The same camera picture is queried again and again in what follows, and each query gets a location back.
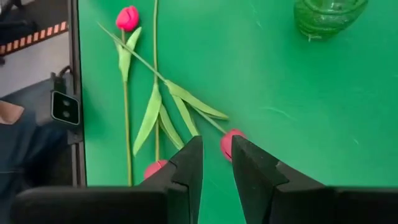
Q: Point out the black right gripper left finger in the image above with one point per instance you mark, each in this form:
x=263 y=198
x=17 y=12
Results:
x=174 y=202

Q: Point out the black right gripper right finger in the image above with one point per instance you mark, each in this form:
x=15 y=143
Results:
x=267 y=199

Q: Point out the red artificial tulip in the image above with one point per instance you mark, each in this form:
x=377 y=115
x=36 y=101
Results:
x=149 y=121
x=228 y=146
x=127 y=18

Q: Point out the green glass vase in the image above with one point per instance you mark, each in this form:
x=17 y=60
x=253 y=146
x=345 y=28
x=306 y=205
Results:
x=326 y=18

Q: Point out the green table mat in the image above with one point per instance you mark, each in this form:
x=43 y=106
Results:
x=295 y=109

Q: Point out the person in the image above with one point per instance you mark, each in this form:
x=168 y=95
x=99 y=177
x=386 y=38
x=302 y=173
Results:
x=31 y=149

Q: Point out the person's hand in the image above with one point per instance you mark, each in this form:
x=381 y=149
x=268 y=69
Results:
x=9 y=112

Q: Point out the orange white striped tape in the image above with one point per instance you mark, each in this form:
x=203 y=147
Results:
x=31 y=37

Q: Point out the black table-level camera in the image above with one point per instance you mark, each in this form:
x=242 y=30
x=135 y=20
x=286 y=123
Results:
x=65 y=107

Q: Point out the black table frame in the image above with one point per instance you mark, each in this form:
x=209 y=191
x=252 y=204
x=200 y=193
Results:
x=74 y=46

